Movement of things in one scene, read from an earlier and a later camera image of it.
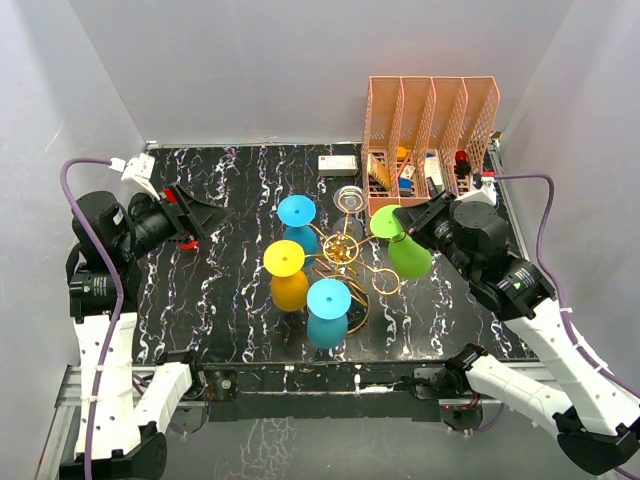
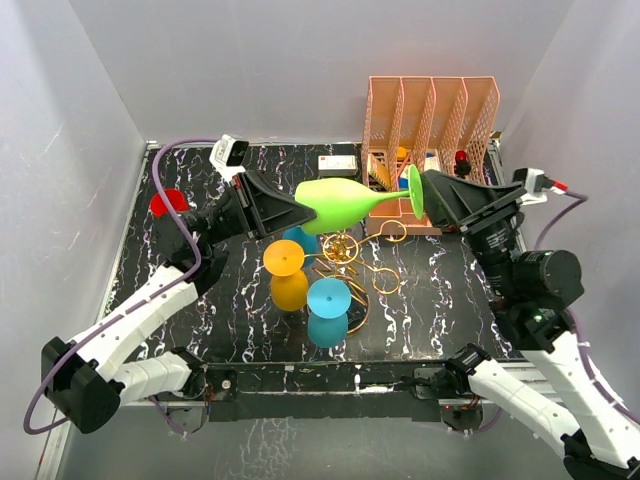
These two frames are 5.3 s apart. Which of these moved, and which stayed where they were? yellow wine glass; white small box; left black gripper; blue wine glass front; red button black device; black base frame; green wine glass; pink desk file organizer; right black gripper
Moved: green wine glass; right black gripper; left black gripper
Stayed: pink desk file organizer; white small box; yellow wine glass; red button black device; black base frame; blue wine glass front
